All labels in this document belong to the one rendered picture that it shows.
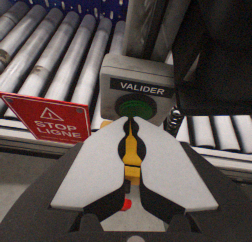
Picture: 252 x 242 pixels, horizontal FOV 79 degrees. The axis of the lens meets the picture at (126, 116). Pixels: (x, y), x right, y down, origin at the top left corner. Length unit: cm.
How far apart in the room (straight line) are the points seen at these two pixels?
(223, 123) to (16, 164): 113
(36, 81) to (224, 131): 50
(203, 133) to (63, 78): 38
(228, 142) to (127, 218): 78
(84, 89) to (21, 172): 87
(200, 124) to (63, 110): 34
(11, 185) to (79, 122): 101
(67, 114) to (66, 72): 28
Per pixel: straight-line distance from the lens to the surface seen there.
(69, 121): 22
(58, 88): 43
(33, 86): 46
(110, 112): 15
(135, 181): 22
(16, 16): 76
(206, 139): 42
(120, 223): 107
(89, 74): 46
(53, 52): 55
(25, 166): 120
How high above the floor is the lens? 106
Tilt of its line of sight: 57 degrees down
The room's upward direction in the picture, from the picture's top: 15 degrees clockwise
